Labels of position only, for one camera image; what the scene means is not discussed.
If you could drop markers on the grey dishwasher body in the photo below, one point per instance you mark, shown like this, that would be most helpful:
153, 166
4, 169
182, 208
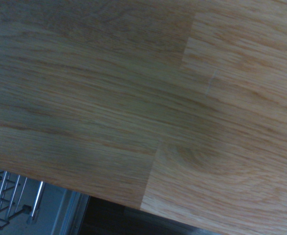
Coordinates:
67, 213

